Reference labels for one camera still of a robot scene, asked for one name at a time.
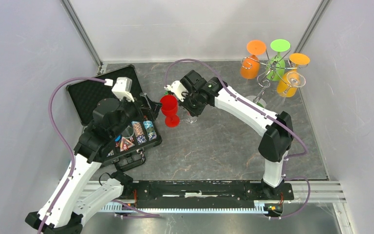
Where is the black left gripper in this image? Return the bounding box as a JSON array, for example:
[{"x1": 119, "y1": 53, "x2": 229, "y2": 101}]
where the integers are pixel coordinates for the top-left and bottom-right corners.
[{"x1": 111, "y1": 92, "x2": 162, "y2": 138}]

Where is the red plastic wine glass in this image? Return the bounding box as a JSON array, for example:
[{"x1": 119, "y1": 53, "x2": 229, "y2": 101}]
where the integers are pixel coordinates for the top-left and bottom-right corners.
[{"x1": 160, "y1": 95, "x2": 180, "y2": 128}]

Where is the clear wine glass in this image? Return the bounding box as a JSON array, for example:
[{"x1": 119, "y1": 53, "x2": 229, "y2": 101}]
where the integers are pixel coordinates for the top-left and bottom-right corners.
[
  {"x1": 282, "y1": 71, "x2": 306, "y2": 98},
  {"x1": 184, "y1": 111, "x2": 198, "y2": 123}
]

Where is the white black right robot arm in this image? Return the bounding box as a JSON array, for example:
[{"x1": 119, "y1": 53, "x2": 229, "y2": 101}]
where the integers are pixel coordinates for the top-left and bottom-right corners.
[{"x1": 177, "y1": 70, "x2": 294, "y2": 199}]

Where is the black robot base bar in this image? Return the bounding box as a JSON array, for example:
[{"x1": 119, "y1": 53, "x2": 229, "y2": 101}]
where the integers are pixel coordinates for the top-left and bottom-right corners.
[{"x1": 120, "y1": 180, "x2": 295, "y2": 209}]

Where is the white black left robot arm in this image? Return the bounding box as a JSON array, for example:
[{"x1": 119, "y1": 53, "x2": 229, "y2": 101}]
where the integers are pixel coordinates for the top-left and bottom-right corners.
[{"x1": 25, "y1": 94, "x2": 162, "y2": 234}]

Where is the orange plastic wine glass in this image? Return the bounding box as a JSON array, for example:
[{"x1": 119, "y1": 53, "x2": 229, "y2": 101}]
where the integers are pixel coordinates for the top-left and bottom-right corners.
[{"x1": 240, "y1": 40, "x2": 266, "y2": 79}]

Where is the green plastic wine glass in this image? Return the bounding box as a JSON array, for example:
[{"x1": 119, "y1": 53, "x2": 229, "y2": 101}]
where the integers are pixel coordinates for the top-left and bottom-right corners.
[{"x1": 266, "y1": 39, "x2": 291, "y2": 81}]

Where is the yellow plastic wine glass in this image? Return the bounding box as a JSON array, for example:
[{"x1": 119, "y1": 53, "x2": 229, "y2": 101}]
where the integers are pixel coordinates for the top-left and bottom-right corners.
[{"x1": 276, "y1": 53, "x2": 310, "y2": 98}]

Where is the orange poker chip row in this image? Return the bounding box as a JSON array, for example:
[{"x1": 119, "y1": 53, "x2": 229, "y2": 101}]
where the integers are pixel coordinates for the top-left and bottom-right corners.
[{"x1": 131, "y1": 121, "x2": 147, "y2": 144}]

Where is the blue poker chip row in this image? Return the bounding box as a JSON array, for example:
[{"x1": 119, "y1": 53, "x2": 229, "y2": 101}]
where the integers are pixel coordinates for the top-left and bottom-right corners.
[{"x1": 143, "y1": 120, "x2": 157, "y2": 141}]

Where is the clear round dealer button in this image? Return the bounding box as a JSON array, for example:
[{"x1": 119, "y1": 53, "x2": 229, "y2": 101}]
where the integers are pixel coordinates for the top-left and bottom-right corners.
[{"x1": 121, "y1": 126, "x2": 134, "y2": 138}]

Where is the triangular red dice holder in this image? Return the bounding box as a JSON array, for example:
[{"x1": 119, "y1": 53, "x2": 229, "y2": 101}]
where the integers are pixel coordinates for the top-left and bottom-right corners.
[{"x1": 119, "y1": 138, "x2": 135, "y2": 152}]

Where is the black poker chip case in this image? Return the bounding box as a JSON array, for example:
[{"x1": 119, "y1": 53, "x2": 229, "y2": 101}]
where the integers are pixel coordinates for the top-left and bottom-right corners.
[{"x1": 66, "y1": 65, "x2": 162, "y2": 171}]

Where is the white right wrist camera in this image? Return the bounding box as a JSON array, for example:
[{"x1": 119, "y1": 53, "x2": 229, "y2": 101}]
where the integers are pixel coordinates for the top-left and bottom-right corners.
[{"x1": 164, "y1": 80, "x2": 188, "y2": 102}]

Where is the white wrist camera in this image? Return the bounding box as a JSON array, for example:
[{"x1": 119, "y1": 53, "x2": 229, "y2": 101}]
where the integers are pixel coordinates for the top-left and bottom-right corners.
[
  {"x1": 112, "y1": 77, "x2": 134, "y2": 102},
  {"x1": 164, "y1": 80, "x2": 188, "y2": 102}
]

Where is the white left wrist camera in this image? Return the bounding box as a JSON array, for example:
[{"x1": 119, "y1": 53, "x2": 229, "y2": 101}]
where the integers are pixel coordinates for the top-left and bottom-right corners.
[{"x1": 112, "y1": 77, "x2": 134, "y2": 102}]

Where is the chrome wire glass rack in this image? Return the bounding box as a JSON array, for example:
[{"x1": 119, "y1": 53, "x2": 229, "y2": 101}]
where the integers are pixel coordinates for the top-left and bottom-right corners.
[{"x1": 240, "y1": 48, "x2": 310, "y2": 109}]

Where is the aluminium frame rail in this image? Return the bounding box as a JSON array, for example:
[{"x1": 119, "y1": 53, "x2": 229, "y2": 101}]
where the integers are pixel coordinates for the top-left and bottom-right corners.
[{"x1": 60, "y1": 0, "x2": 106, "y2": 75}]

